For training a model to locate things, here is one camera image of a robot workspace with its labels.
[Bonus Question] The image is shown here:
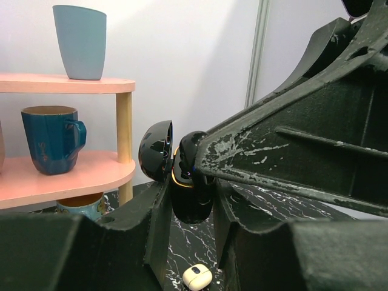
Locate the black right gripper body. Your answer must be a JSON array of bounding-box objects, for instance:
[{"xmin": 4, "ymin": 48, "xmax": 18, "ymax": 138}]
[{"xmin": 195, "ymin": 1, "xmax": 387, "ymax": 216}]

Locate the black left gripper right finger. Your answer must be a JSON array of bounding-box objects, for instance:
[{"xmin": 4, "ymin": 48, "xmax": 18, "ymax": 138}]
[{"xmin": 213, "ymin": 181, "xmax": 387, "ymax": 290}]

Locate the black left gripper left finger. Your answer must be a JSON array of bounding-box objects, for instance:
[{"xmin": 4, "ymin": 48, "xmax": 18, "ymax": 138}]
[{"xmin": 1, "ymin": 182, "xmax": 172, "ymax": 290}]

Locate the white earbuds charging case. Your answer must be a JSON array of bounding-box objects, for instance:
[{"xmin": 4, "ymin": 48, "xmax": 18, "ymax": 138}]
[{"xmin": 182, "ymin": 264, "xmax": 213, "ymax": 290}]

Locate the black earbuds charging case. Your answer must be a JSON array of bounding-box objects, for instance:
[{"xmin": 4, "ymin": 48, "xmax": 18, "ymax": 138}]
[{"xmin": 138, "ymin": 120, "xmax": 216, "ymax": 224}]

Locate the blue butterfly mug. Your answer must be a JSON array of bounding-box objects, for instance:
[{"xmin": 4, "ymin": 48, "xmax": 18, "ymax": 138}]
[{"xmin": 56, "ymin": 192, "xmax": 105, "ymax": 221}]

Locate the pink three-tier shelf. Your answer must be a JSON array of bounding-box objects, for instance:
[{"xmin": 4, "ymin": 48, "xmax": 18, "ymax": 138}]
[{"xmin": 1, "ymin": 73, "xmax": 136, "ymax": 209}]

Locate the dark blue mug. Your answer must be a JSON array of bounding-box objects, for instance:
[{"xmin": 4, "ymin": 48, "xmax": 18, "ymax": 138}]
[{"xmin": 21, "ymin": 105, "xmax": 87, "ymax": 175}]

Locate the blue cup right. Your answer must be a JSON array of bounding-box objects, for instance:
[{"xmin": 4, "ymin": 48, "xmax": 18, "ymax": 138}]
[{"xmin": 52, "ymin": 5, "xmax": 107, "ymax": 81}]

